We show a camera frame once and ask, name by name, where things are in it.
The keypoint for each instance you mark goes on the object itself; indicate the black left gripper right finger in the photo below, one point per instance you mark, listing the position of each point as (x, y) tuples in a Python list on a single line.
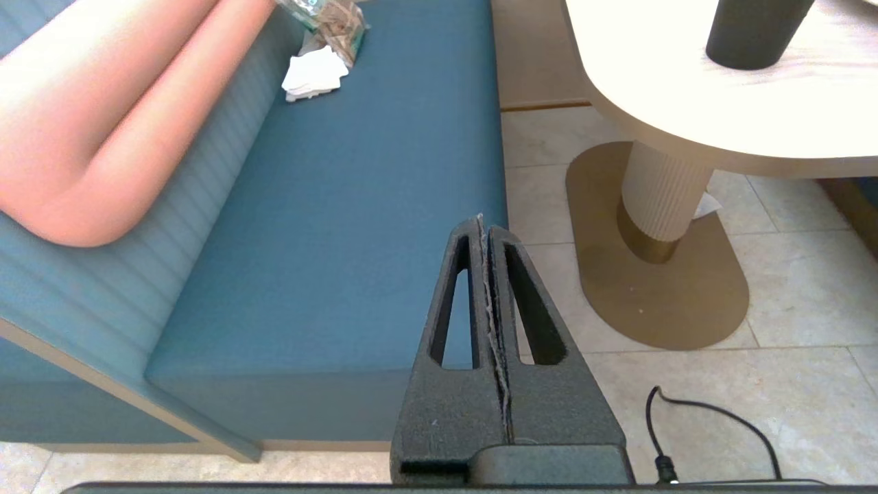
[(562, 412)]

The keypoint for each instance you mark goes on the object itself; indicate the white paper scrap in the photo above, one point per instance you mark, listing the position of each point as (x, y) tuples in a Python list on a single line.
[(706, 204)]

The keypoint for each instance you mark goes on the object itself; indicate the white paper napkins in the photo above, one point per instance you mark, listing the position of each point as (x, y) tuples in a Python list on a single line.
[(315, 74)]

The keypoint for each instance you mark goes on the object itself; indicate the pink bolster cushion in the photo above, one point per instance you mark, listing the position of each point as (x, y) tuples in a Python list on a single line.
[(103, 123)]

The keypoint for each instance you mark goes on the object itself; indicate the black plastic cup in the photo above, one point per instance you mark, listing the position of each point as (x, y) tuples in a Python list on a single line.
[(754, 34)]

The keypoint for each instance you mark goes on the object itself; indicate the clear plastic snack bag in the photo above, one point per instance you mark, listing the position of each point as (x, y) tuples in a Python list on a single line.
[(336, 24)]

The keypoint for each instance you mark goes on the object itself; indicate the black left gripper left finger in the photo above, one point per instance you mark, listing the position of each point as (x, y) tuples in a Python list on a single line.
[(446, 412)]

